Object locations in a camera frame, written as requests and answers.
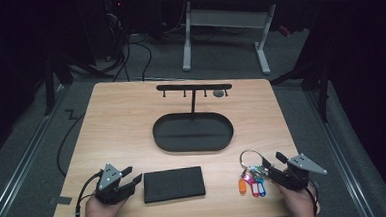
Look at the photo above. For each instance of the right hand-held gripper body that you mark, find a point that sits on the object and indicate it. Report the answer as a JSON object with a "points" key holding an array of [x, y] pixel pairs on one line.
{"points": [[301, 169]]}

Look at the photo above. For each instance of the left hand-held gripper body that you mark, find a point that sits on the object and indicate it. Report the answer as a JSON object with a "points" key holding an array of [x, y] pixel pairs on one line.
{"points": [[109, 179]]}

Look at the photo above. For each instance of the black leather wallet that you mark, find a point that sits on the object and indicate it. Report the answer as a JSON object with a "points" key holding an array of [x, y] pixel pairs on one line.
{"points": [[173, 184]]}

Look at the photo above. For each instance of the black key stand with tray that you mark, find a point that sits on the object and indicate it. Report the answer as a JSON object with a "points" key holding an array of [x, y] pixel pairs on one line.
{"points": [[192, 133]]}

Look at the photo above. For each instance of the person's right hand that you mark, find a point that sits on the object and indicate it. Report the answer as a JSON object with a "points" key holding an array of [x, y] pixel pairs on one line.
{"points": [[299, 204]]}

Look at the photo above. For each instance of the grey tape strip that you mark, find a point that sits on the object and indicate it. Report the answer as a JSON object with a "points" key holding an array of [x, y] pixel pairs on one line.
{"points": [[64, 200]]}

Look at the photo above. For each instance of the black metal stand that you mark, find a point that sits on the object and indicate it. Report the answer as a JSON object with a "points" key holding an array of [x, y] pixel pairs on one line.
{"points": [[316, 78], [49, 82]]}

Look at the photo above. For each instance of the grey round table grommet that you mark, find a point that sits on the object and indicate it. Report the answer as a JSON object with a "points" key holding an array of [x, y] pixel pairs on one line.
{"points": [[218, 93]]}

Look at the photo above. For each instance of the white-framed desk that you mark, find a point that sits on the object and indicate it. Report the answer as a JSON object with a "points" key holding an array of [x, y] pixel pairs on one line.
{"points": [[226, 18]]}

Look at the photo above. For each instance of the metal floor rail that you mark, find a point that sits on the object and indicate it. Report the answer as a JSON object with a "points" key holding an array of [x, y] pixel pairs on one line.
{"points": [[20, 167], [340, 154]]}

